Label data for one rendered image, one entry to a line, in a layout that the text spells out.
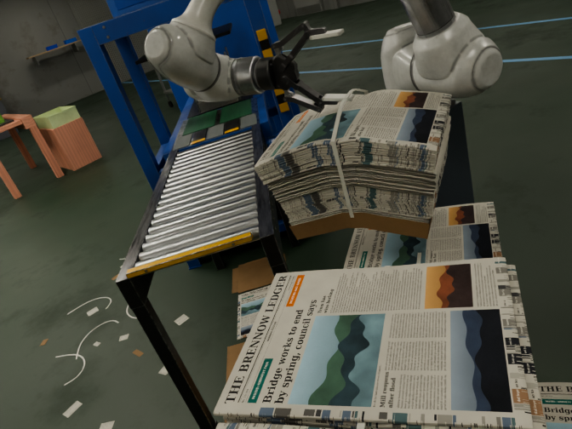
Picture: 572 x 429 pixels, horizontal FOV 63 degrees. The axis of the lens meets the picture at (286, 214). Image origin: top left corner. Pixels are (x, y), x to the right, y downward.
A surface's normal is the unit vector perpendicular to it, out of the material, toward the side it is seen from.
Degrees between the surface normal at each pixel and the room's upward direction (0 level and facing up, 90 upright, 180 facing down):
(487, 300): 1
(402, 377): 0
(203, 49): 102
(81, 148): 90
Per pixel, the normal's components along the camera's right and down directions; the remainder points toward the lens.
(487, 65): 0.50, 0.37
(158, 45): -0.49, 0.09
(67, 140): 0.66, 0.16
